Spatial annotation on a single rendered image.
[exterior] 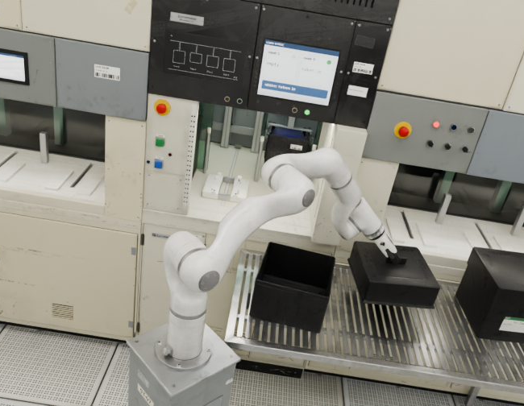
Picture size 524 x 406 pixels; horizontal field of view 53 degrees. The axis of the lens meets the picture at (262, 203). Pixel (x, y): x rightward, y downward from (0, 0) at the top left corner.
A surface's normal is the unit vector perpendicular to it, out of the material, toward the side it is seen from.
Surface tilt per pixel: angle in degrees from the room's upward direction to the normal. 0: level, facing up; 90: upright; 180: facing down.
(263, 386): 0
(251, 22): 90
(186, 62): 90
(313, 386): 0
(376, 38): 90
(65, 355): 0
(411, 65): 90
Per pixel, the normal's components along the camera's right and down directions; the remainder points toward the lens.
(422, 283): 0.15, -0.87
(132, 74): -0.06, 0.47
